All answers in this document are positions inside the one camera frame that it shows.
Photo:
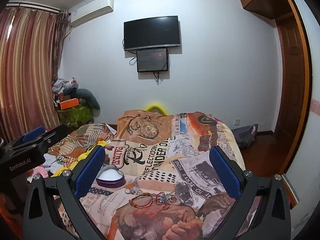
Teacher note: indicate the wooden door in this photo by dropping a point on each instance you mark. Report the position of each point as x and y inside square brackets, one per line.
[290, 92]

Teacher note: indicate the orange box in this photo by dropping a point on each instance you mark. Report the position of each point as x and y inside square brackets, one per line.
[70, 103]

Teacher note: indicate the dark cloth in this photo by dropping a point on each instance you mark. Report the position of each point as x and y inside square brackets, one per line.
[246, 135]

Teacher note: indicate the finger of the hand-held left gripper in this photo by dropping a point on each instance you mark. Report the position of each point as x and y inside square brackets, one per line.
[58, 132]
[32, 133]

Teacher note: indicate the yellow curved tube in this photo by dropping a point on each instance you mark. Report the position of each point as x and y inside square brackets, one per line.
[153, 104]

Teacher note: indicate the pile of clothes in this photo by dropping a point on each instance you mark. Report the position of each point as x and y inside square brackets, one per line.
[62, 86]

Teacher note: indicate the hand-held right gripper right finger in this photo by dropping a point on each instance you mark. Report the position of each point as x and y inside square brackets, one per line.
[225, 172]

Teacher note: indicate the white air conditioner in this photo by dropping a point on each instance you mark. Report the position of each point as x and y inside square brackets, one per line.
[91, 11]

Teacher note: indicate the person's left forearm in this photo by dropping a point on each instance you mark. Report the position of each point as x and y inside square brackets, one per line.
[10, 217]

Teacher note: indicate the printed blanket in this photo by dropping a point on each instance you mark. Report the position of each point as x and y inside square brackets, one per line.
[162, 160]

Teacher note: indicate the purple heart-shaped jewelry box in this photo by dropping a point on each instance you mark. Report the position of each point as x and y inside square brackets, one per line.
[112, 180]

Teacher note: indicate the small black wall monitor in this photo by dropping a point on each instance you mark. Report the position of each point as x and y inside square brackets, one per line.
[152, 60]

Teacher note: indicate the striped brown curtain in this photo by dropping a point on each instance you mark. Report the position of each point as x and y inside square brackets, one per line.
[27, 75]

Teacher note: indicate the black wall television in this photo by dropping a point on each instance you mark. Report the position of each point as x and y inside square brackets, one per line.
[152, 33]

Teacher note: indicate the white curtain rail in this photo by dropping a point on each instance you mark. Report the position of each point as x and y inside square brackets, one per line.
[32, 5]

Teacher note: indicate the yellow cloth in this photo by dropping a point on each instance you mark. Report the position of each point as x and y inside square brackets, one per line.
[82, 156]

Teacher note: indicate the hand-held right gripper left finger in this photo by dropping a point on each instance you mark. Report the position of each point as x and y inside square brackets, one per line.
[91, 170]

